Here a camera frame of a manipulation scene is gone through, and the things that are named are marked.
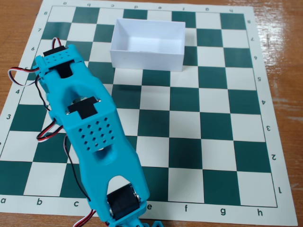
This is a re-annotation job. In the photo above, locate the thin black cable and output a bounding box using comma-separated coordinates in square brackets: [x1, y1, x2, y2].
[63, 134, 92, 202]

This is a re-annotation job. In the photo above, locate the green white chessboard mat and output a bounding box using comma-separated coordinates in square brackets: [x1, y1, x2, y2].
[0, 0, 299, 227]

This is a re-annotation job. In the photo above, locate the red white black servo cable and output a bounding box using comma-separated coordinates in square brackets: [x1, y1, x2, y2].
[8, 67, 64, 142]
[72, 209, 97, 227]

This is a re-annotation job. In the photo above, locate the looped gripper servo cable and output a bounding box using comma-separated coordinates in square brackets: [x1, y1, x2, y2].
[51, 37, 66, 52]

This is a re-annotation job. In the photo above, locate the white open box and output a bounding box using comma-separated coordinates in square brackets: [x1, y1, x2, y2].
[109, 18, 186, 72]

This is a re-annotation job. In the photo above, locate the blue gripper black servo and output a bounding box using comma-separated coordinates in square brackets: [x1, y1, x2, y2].
[35, 44, 83, 108]

